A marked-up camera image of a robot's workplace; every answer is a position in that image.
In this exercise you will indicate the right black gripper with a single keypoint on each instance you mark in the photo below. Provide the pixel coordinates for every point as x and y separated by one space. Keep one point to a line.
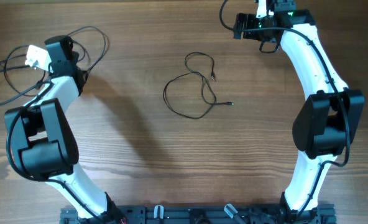
248 19

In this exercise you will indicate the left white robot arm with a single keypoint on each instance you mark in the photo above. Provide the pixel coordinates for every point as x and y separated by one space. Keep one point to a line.
40 145

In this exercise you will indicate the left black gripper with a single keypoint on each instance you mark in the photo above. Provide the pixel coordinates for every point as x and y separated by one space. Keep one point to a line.
76 55

